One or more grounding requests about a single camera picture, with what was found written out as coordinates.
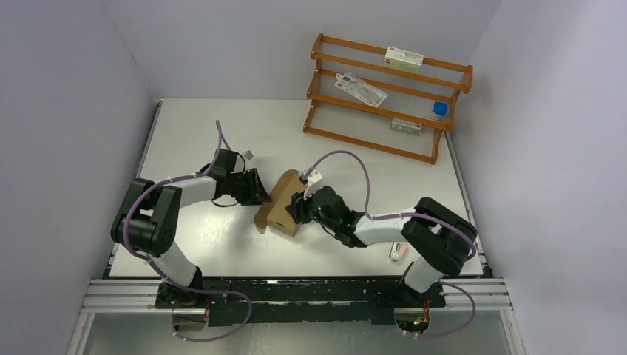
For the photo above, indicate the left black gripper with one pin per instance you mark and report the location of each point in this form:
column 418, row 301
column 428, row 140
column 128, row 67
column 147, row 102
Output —
column 256, row 193

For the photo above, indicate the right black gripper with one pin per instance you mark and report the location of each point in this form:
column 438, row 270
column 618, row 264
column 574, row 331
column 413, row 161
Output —
column 299, row 208

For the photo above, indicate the brown cardboard box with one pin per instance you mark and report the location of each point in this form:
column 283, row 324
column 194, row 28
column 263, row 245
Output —
column 274, row 213

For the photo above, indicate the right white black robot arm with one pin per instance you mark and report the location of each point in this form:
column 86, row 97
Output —
column 443, row 240

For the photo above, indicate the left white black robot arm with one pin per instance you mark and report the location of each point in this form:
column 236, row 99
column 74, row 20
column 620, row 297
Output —
column 146, row 222

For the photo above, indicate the small white box lower shelf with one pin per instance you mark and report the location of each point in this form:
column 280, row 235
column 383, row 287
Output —
column 408, row 127

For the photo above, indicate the white green box top shelf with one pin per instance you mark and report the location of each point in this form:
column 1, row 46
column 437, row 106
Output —
column 403, row 60

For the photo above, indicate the small pink white stapler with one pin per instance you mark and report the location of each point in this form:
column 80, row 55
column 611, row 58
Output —
column 397, row 251

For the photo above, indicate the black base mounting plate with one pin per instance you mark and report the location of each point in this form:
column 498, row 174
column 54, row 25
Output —
column 229, row 301

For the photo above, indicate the orange wooden shelf rack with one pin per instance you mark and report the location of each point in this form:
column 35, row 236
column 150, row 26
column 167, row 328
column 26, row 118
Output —
column 336, row 115

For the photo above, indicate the clear plastic packet with label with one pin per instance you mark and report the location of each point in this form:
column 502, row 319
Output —
column 359, row 89

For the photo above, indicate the blue cap bottle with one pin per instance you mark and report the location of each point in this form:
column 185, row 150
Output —
column 441, row 108

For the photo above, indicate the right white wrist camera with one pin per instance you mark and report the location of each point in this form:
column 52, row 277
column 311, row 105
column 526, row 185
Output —
column 313, row 180

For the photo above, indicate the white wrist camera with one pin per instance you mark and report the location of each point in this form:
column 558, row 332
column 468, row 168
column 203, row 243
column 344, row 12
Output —
column 248, row 155
column 313, row 180

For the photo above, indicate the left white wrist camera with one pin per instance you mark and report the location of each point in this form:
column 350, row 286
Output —
column 248, row 155

